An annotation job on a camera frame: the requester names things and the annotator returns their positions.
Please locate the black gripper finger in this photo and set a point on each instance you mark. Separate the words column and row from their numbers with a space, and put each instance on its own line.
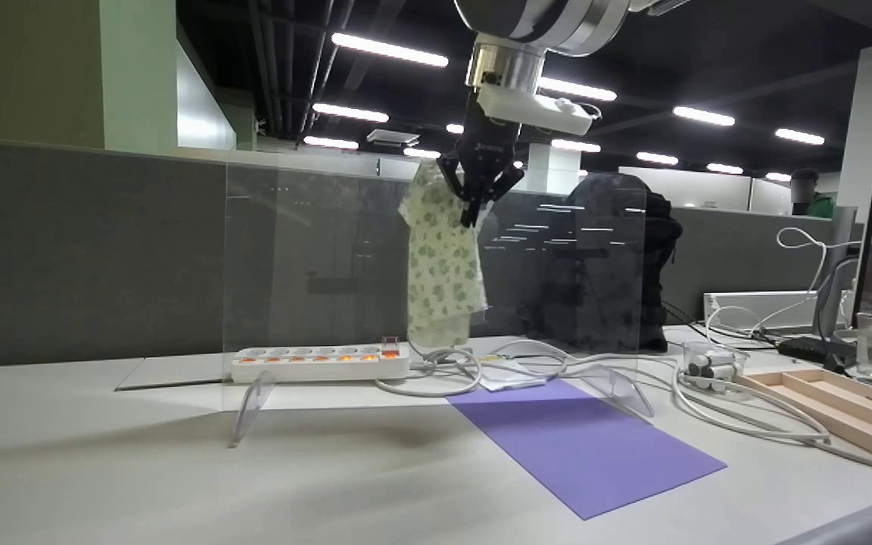
column 501, row 186
column 451, row 177

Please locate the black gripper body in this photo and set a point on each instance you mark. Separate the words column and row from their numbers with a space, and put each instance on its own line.
column 484, row 136

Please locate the floral light green cloth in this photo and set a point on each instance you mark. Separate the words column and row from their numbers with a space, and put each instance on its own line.
column 439, row 263

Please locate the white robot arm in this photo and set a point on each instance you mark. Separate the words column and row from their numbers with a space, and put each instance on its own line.
column 557, row 20

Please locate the clear acrylic screen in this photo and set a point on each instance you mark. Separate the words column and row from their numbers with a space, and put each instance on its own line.
column 304, row 263

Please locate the long ceiling light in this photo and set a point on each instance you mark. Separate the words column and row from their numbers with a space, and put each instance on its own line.
column 348, row 113
column 658, row 160
column 581, row 88
column 331, row 144
column 725, row 168
column 389, row 49
column 455, row 128
column 576, row 148
column 704, row 117
column 801, row 136

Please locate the white power strip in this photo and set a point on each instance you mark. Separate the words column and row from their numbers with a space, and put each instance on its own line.
column 317, row 364

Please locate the purple paper mat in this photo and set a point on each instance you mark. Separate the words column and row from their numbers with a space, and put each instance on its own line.
column 581, row 444

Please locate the white power adapter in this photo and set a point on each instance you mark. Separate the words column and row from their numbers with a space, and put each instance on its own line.
column 710, row 372

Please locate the white flat box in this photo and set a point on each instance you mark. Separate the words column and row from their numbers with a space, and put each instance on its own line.
column 757, row 310

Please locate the person in green shirt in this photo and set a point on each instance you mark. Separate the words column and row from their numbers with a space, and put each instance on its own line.
column 813, row 195

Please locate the black monitor stand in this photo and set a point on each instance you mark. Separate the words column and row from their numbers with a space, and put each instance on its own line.
column 818, row 348

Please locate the wooden tray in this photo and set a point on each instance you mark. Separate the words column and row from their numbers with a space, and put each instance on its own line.
column 847, row 405

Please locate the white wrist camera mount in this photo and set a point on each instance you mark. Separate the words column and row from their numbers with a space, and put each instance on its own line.
column 523, row 93

